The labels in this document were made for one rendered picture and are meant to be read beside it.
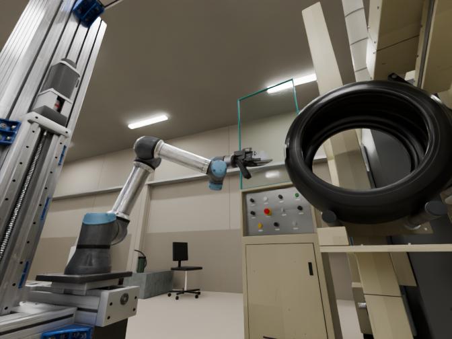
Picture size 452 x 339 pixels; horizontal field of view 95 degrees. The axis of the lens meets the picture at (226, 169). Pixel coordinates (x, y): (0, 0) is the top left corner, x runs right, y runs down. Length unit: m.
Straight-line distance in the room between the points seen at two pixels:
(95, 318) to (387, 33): 1.50
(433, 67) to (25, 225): 1.62
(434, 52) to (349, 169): 0.55
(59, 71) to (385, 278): 1.59
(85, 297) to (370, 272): 1.10
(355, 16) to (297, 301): 1.98
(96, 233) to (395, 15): 1.43
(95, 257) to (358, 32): 2.11
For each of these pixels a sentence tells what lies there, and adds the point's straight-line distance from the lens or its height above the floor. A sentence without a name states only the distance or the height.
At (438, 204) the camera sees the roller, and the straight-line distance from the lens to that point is 0.84.
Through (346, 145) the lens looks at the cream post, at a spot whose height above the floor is 1.31.
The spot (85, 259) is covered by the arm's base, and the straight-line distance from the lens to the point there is 0.96.
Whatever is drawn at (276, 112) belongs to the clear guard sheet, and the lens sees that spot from 1.93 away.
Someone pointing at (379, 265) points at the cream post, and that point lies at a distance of 1.18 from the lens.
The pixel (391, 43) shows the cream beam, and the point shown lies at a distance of 1.29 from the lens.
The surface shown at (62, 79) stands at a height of 1.45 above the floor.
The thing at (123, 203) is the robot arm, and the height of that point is 1.01.
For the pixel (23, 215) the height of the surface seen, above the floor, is 0.90.
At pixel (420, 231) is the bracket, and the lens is 1.18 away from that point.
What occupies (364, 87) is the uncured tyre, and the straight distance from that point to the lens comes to 1.00.
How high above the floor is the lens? 0.79
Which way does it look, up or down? 22 degrees up
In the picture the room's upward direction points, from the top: straight up
